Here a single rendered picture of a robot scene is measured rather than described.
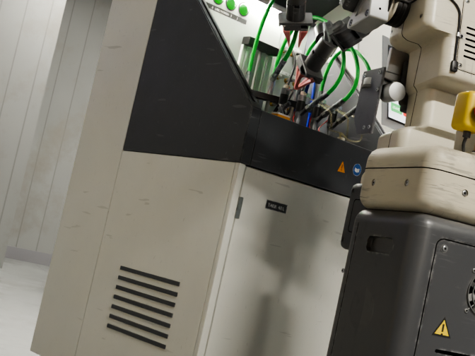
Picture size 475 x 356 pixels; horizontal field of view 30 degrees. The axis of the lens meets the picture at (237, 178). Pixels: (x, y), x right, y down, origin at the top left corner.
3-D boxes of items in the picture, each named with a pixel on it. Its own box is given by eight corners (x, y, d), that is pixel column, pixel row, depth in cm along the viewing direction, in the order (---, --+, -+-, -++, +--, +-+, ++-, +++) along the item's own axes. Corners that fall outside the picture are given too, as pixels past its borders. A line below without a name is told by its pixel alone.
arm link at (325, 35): (324, 40, 269) (340, 47, 271) (322, 27, 274) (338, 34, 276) (312, 56, 273) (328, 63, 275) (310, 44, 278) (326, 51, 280)
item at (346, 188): (250, 165, 245) (262, 109, 247) (239, 164, 249) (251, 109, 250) (388, 208, 286) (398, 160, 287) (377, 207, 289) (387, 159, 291)
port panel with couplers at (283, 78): (269, 115, 317) (287, 32, 320) (262, 115, 320) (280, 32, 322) (294, 124, 326) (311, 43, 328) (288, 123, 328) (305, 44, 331)
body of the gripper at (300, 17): (278, 17, 268) (278, -5, 264) (311, 18, 268) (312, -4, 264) (278, 28, 263) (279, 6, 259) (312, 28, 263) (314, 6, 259)
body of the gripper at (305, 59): (314, 63, 284) (326, 46, 280) (321, 83, 277) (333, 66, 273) (297, 57, 282) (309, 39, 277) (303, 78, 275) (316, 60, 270)
